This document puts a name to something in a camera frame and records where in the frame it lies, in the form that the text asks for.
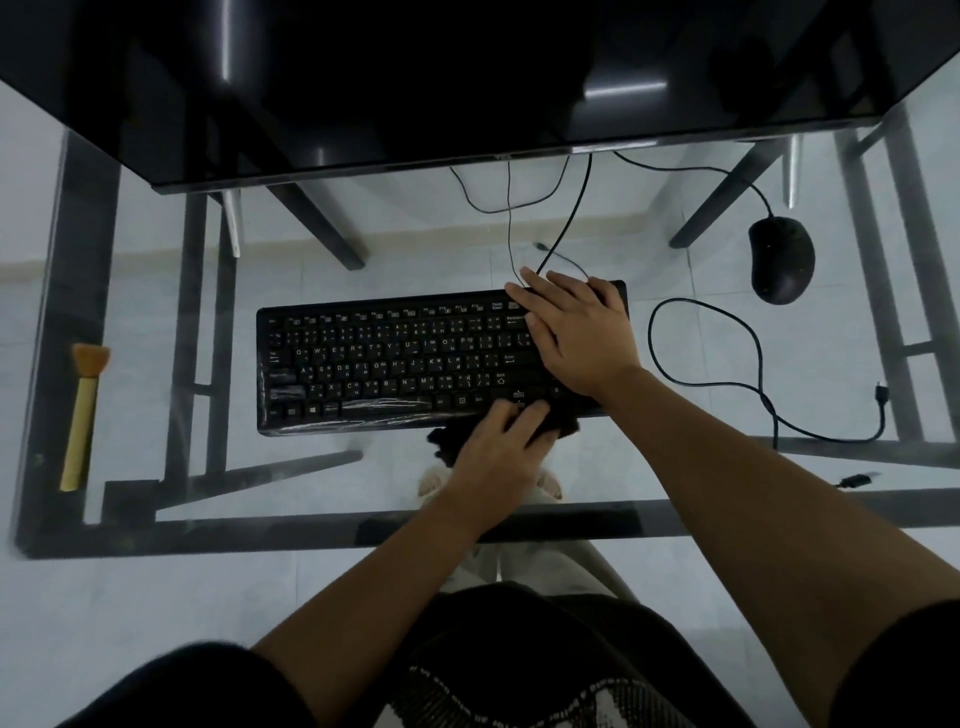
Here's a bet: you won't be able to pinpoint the black mouse cable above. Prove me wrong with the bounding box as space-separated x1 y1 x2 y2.
613 150 775 220

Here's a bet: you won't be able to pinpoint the person's right hand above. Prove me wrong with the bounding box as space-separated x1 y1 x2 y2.
503 267 648 401

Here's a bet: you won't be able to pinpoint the yellow handled cleaning brush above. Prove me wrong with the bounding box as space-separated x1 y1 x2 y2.
58 343 112 494

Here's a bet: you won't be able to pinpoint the black computer monitor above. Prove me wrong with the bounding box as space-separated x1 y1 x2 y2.
0 0 960 196

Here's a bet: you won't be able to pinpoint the person's left forearm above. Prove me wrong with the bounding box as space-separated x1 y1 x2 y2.
252 504 520 728

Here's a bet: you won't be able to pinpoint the silver monitor foot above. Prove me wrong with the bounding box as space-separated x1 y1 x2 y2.
220 189 246 260
782 135 804 210

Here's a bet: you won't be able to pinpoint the person's left hand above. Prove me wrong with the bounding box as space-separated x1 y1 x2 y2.
441 399 561 530

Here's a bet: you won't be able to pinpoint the black keyboard cable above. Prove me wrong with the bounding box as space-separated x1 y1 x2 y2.
534 153 594 277

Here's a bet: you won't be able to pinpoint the beige trousers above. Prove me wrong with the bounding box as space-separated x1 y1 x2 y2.
442 541 639 603

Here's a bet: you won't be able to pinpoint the black computer mouse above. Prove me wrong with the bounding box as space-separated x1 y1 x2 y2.
747 216 816 306

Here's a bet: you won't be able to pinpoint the thin black monitor cable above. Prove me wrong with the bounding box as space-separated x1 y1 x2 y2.
448 155 573 288

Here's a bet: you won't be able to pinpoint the black metal desk frame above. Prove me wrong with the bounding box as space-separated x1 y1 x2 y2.
13 103 960 561

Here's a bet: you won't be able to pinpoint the black patterned shirt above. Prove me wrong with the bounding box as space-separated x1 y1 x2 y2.
56 582 960 728

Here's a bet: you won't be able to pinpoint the person's right forearm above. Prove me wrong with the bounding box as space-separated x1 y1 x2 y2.
598 366 960 728

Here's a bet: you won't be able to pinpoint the black cleaning cloth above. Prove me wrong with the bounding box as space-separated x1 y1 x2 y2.
427 396 583 468

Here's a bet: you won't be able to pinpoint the black computer keyboard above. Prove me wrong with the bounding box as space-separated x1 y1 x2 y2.
255 280 630 438

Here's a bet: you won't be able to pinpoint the short cable with connector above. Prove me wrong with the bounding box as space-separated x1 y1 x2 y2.
532 240 597 282

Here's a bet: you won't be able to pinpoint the black looped cable with plug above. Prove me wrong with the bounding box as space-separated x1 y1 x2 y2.
647 297 891 451

